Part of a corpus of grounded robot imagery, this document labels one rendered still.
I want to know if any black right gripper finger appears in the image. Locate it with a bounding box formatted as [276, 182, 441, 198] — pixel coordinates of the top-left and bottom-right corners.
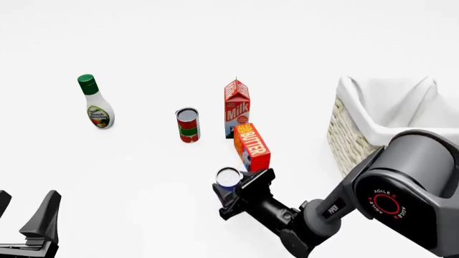
[237, 171, 260, 189]
[212, 183, 238, 209]

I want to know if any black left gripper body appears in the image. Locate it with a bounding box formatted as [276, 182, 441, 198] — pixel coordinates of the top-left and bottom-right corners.
[0, 236, 60, 258]

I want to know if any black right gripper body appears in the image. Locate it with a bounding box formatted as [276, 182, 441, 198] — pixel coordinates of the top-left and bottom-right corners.
[219, 168, 276, 221]

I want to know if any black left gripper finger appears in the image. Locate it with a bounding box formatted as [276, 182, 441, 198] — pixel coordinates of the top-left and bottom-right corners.
[0, 189, 13, 219]
[19, 189, 62, 244]

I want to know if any alphabet soup can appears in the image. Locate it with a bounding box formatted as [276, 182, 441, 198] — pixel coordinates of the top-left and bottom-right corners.
[215, 166, 245, 189]

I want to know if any wicker basket with white liner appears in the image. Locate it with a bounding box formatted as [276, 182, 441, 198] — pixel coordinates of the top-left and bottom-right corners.
[326, 75, 459, 178]

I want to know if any orange butter box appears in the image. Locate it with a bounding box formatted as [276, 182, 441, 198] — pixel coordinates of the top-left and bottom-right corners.
[232, 123, 272, 173]

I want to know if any red and white milk carton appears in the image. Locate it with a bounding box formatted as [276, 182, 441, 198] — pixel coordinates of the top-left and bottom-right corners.
[224, 76, 251, 140]

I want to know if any red tomato sauce can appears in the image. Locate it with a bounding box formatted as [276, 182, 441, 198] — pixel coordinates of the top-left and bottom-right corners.
[174, 106, 201, 144]

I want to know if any ranch dressing bottle green cap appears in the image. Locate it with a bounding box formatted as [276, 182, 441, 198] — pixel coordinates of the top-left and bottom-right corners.
[77, 73, 115, 129]

